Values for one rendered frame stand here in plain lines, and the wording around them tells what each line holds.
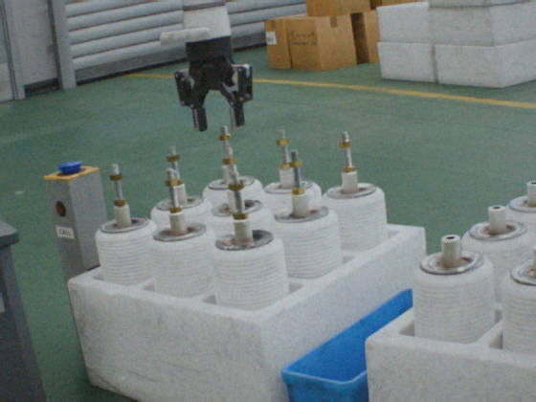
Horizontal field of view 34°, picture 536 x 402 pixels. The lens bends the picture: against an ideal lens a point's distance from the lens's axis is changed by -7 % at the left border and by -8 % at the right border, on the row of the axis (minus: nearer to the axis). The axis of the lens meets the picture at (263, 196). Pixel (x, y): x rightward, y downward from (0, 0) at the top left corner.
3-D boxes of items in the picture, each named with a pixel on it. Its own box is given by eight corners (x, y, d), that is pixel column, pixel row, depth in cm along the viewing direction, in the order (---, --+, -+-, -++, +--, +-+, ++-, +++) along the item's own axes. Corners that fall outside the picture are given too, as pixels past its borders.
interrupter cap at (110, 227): (97, 227, 137) (96, 222, 137) (144, 217, 140) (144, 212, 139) (104, 238, 130) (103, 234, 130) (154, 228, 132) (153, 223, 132)
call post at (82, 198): (103, 359, 150) (67, 181, 143) (79, 350, 155) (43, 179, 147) (134, 345, 155) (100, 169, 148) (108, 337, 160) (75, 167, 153)
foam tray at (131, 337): (277, 444, 115) (258, 322, 111) (89, 384, 140) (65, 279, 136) (432, 333, 143) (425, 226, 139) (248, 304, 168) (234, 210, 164)
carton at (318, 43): (357, 65, 510) (349, 13, 503) (323, 71, 499) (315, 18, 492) (327, 63, 536) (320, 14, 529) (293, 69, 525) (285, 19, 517)
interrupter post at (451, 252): (456, 270, 98) (454, 242, 97) (437, 268, 100) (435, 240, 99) (466, 263, 100) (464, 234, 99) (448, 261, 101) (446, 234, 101)
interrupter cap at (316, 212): (291, 229, 123) (291, 223, 123) (264, 218, 130) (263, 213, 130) (340, 214, 126) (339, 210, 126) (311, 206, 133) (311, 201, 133)
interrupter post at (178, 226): (189, 236, 126) (185, 212, 125) (170, 238, 126) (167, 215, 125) (189, 232, 128) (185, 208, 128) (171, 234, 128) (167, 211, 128)
